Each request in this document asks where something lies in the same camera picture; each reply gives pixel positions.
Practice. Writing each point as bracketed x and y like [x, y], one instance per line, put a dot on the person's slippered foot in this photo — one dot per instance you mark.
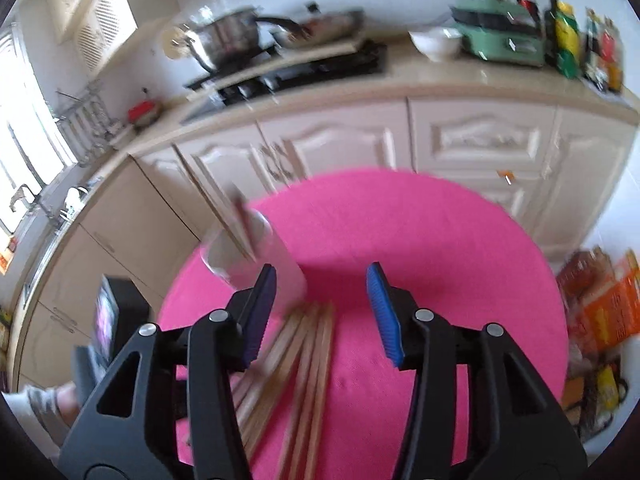
[45, 405]

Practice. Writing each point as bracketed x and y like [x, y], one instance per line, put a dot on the yellow green bottle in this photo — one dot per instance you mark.
[567, 40]

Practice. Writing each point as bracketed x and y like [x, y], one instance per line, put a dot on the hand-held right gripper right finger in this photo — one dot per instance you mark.
[384, 315]

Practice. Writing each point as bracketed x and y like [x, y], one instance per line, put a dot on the metal dish rack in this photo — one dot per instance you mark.
[85, 120]

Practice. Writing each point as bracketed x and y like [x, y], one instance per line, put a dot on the small orange tag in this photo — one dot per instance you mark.
[507, 176]

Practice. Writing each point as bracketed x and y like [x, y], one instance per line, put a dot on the black induction cooker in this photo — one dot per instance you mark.
[235, 72]

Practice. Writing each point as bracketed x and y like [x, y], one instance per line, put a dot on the light wooden board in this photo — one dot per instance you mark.
[320, 50]

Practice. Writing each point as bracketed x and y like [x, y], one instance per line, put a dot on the yellow perforated steamer plate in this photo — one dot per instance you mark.
[172, 42]

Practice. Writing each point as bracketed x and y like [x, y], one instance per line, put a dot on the red cap cola bottle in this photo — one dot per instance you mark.
[526, 2]

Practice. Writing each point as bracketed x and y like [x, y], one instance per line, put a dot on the cream lattice wall cabinet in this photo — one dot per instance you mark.
[100, 20]

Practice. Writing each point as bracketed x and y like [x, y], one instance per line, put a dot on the dark sauce bottle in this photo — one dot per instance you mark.
[591, 45]

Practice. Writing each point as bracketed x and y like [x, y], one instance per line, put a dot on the steel frying pan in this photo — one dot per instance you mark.
[325, 25]

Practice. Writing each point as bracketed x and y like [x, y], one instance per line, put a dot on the pink and white cup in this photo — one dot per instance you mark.
[270, 245]

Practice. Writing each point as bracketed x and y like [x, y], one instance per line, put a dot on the bunch of wooden chopsticks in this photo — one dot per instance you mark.
[310, 385]

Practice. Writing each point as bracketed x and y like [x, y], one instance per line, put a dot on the steel faucet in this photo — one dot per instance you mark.
[20, 195]

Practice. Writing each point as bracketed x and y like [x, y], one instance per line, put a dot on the yellow and black bag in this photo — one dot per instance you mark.
[607, 387]

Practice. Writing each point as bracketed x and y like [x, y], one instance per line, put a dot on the steel sink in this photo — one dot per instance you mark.
[37, 260]

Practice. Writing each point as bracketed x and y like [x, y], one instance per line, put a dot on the brown bag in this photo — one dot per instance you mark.
[582, 272]

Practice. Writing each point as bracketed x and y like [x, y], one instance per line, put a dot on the kitchen window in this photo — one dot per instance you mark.
[25, 135]

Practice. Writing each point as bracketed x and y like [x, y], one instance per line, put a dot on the long wooden chopstick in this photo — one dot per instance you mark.
[210, 205]
[243, 220]

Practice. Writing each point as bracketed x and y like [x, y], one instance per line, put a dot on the orange bag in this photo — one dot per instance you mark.
[615, 305]

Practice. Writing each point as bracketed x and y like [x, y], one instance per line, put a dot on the stainless steel pot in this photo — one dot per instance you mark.
[225, 35]

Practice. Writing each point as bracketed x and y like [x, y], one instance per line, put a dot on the beige countertop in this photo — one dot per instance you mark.
[450, 80]

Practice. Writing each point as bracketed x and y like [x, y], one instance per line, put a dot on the white bowl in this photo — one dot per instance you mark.
[435, 45]

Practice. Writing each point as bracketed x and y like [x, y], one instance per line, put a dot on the green electric grill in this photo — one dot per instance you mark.
[495, 30]

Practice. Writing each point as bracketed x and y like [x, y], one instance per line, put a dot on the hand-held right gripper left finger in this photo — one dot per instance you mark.
[260, 315]

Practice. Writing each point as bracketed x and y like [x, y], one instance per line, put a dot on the pink round tablecloth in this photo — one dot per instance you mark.
[400, 230]

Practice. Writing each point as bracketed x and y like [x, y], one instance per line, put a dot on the black gas hob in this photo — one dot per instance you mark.
[325, 67]

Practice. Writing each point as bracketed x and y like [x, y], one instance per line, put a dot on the red label sauce bottle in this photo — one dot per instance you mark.
[610, 55]

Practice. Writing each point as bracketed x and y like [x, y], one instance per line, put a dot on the red food container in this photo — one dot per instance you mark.
[144, 111]

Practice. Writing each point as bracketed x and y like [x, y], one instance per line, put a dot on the dark green oil bottle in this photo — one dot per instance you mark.
[552, 27]

